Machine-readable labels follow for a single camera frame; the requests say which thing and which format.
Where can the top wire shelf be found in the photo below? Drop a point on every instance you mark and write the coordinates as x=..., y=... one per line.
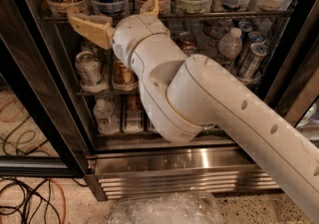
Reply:
x=203, y=16

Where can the middle wire shelf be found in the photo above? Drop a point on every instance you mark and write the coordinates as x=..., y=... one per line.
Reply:
x=111, y=93

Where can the white slim can front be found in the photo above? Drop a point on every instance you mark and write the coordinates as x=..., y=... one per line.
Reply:
x=254, y=56

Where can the silver can front left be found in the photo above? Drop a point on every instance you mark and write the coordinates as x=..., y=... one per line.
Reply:
x=89, y=68

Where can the clear plastic bag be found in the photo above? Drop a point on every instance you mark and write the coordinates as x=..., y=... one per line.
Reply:
x=172, y=208

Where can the white slim can behind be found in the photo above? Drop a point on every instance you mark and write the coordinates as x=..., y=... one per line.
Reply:
x=252, y=37

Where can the red coca-cola can behind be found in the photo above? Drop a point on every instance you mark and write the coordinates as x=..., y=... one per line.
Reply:
x=186, y=39

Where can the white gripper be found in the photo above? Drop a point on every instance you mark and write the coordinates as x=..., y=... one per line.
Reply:
x=135, y=34

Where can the red coca-cola can front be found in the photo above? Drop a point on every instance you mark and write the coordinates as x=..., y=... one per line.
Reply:
x=190, y=50

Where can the open glass fridge door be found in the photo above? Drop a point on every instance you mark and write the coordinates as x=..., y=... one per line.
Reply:
x=37, y=51

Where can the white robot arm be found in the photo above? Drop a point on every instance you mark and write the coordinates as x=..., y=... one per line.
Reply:
x=181, y=94

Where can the water bottle bottom shelf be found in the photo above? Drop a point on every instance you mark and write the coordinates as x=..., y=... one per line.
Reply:
x=106, y=118

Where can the stainless steel beverage fridge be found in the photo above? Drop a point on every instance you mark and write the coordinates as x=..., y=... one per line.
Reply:
x=211, y=162

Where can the wire shelf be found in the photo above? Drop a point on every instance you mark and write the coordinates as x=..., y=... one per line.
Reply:
x=203, y=16
x=111, y=93

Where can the gold can front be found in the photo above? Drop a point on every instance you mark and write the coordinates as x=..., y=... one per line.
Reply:
x=123, y=78

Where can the clear water bottle middle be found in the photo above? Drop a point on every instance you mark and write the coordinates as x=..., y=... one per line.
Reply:
x=229, y=47

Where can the white slim can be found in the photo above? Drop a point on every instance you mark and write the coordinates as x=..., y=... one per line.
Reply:
x=252, y=37
x=254, y=56

